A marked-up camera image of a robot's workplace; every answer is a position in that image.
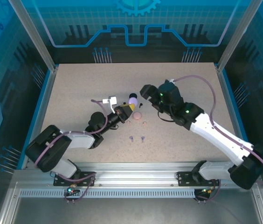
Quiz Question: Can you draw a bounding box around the purple earbud charging case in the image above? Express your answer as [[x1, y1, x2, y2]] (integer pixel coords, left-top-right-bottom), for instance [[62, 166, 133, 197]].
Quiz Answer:
[[127, 96, 139, 106]]

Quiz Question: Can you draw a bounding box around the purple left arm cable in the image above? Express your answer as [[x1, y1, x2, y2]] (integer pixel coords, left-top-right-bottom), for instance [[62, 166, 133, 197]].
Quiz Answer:
[[34, 99, 109, 204]]

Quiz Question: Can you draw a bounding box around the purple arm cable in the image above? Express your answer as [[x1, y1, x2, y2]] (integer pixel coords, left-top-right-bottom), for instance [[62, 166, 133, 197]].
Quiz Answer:
[[171, 74, 263, 204], [34, 99, 109, 204]]

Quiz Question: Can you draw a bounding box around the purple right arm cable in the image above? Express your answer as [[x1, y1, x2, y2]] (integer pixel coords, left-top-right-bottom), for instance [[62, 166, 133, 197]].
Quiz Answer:
[[171, 74, 263, 204]]

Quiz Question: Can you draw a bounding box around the aluminium table side rail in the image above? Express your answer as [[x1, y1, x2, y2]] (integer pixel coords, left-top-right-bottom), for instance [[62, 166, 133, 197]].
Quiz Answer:
[[216, 66, 257, 170], [21, 66, 59, 170]]

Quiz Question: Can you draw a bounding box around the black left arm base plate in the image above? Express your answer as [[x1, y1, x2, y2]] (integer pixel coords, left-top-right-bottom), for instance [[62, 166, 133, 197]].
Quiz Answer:
[[53, 171, 97, 187]]

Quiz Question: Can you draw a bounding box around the aluminium mounting rail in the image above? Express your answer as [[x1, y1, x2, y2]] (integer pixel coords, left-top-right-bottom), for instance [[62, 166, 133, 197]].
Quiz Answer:
[[14, 162, 262, 189]]

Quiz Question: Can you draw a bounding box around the cable connector with lights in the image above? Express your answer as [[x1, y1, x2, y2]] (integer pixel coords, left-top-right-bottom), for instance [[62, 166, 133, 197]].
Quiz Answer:
[[200, 186, 216, 196], [66, 185, 80, 196]]

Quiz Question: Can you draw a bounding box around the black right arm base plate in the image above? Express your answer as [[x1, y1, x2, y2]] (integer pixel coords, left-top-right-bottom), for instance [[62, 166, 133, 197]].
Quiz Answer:
[[177, 171, 220, 187]]

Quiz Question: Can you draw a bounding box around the slotted metal cable duct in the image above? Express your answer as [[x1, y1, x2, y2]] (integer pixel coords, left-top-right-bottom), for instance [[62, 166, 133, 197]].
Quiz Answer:
[[19, 189, 196, 198]]

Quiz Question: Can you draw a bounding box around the aluminium frame post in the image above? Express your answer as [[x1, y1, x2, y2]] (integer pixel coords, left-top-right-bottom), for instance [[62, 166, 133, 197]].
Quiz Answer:
[[8, 0, 58, 72], [216, 0, 263, 72]]

